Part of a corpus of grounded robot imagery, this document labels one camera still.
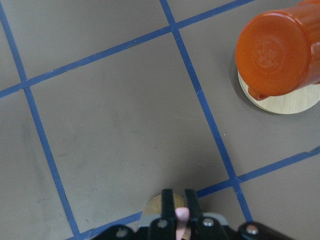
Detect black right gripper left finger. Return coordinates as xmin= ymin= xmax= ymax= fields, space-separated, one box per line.
xmin=147 ymin=189 xmax=177 ymax=240

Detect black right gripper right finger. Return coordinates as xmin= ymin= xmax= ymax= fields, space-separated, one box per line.
xmin=184 ymin=189 xmax=225 ymax=240

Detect round wooden cup stand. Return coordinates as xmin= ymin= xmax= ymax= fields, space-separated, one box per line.
xmin=237 ymin=72 xmax=320 ymax=115

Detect orange plastic cup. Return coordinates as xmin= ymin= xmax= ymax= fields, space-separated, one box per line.
xmin=235 ymin=0 xmax=320 ymax=101

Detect bamboo cylindrical holder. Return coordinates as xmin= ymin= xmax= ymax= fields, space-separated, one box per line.
xmin=141 ymin=193 xmax=186 ymax=219

